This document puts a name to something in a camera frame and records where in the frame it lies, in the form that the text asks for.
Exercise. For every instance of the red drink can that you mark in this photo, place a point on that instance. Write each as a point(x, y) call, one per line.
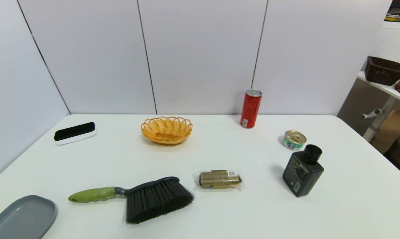
point(251, 108)

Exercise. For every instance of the black square bottle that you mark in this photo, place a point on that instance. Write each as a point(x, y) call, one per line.
point(301, 176)

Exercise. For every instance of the black white board eraser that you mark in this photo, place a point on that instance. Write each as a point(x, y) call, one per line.
point(74, 131)

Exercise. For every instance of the cardboard box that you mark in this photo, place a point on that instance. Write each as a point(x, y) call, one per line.
point(394, 129)

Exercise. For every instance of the grey plastic tray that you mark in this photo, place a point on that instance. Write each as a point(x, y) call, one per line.
point(21, 219)

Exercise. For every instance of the white side table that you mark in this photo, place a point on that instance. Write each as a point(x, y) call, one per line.
point(382, 109)

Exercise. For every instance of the clear wrapped snack packet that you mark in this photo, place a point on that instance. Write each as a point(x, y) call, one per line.
point(219, 179)

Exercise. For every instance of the dark brown wicker basket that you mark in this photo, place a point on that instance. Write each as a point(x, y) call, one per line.
point(384, 71)

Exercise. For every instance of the orange woven plastic basket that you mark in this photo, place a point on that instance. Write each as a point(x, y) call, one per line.
point(166, 131)

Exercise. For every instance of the small pull-tab tin can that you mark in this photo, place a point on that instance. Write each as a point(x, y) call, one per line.
point(294, 139)

